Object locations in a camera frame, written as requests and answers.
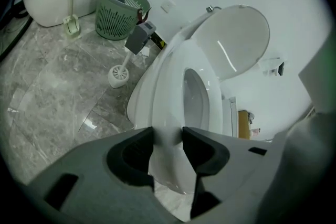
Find white toilet bowl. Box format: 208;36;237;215
127;10;224;132

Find grey box device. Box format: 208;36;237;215
124;21;157;55

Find green slotted laundry basket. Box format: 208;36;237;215
94;0;152;40

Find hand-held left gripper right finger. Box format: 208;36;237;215
182;126;285;224

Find yellow box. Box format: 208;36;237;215
238;110;250;139

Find white toilet seat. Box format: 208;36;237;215
148;39;224;195

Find white toilet brush with holder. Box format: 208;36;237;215
108;48;134;89

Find black yellow object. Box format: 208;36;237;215
152;33;167;51

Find wall-mounted paper holder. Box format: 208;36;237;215
258;56;286;77

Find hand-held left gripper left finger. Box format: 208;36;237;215
26;126;182;224

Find cream toilet brush with holder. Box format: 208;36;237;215
62;0;82;39

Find black cable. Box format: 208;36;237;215
0;0;28;35

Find white wall socket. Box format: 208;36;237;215
161;0;176;13

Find white toilet lid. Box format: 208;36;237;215
193;4;271;82

